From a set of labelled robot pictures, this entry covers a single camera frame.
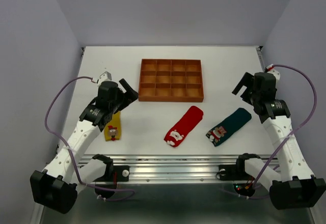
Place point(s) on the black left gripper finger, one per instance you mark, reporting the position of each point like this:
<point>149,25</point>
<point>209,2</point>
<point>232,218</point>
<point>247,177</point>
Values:
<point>127,87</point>
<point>129,98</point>

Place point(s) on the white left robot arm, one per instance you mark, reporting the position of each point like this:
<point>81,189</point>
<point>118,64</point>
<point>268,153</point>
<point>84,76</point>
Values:
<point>57,186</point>

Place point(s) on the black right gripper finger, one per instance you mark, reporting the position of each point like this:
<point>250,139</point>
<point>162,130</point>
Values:
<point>246,81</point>
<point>248,95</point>

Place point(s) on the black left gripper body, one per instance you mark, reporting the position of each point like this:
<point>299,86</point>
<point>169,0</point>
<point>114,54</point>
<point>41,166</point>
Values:
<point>116,104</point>

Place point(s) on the orange compartment tray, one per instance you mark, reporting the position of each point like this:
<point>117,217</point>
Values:
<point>171,80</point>

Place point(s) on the dark green sock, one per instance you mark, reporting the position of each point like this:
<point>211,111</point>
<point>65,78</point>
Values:
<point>229,126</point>

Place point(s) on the red sock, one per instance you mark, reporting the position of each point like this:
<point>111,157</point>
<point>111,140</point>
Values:
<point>176,135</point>

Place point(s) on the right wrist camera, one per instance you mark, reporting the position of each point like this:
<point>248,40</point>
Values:
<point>271,69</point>

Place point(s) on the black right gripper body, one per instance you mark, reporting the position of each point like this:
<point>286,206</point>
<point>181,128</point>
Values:
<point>253,95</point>

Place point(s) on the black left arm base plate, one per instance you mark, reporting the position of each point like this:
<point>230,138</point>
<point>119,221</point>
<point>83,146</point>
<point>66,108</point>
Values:
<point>114,174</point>

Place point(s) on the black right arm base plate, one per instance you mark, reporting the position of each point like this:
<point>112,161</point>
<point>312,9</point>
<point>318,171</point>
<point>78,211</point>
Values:
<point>230,172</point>

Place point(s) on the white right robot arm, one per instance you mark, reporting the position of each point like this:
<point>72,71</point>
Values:
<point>286,175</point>

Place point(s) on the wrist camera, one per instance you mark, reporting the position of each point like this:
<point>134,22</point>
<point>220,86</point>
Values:
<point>271,69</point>
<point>105,76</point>

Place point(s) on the yellow sock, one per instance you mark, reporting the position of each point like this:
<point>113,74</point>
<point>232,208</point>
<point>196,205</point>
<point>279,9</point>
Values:
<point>113,129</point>

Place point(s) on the aluminium mounting rail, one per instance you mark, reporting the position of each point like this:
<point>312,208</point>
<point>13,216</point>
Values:
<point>173,169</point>

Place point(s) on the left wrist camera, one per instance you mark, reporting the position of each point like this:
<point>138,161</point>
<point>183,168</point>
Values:
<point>105,76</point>

